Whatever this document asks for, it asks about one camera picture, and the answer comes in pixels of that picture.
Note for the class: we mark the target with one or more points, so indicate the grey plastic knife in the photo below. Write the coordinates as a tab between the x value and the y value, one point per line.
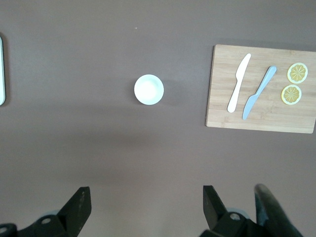
259	91

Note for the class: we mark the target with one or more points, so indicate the yellow lemon slice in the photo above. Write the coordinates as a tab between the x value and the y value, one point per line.
297	73
291	94

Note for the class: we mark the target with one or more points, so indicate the bamboo cutting board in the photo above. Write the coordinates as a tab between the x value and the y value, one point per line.
222	98

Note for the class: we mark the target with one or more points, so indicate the beige bear print tray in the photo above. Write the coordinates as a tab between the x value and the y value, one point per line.
1	74

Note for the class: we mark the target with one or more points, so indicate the white plastic knife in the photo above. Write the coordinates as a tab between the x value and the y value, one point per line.
238	84

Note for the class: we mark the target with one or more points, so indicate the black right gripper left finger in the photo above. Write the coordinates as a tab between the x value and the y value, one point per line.
74	212

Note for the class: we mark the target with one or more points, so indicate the white plastic cup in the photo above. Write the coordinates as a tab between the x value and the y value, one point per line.
148	89

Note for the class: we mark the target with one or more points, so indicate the brown table mat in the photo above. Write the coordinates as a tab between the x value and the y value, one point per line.
98	135

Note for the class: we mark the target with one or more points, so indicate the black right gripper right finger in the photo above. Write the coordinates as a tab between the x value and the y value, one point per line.
217	217

